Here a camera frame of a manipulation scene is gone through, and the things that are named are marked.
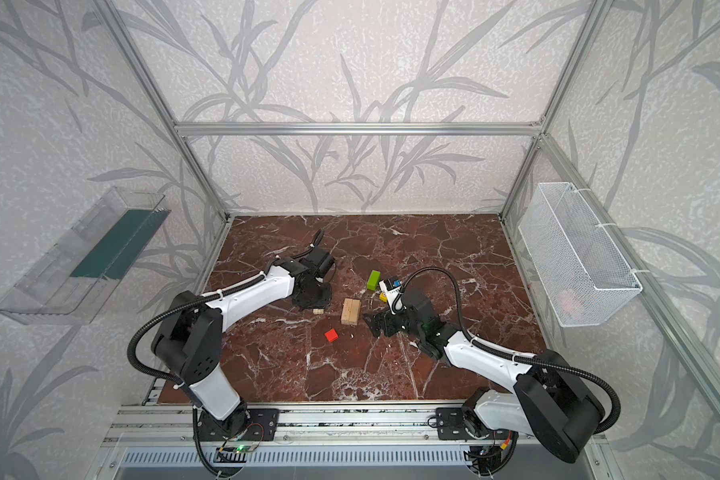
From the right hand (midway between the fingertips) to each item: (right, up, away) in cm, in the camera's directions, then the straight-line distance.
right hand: (376, 300), depth 84 cm
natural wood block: (-17, -4, +3) cm, 18 cm away
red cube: (-14, -11, +4) cm, 18 cm away
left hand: (-15, 0, +6) cm, 16 cm away
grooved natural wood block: (-8, -5, +7) cm, 12 cm away
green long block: (-1, +4, +15) cm, 16 cm away
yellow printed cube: (+2, -1, +12) cm, 12 cm away
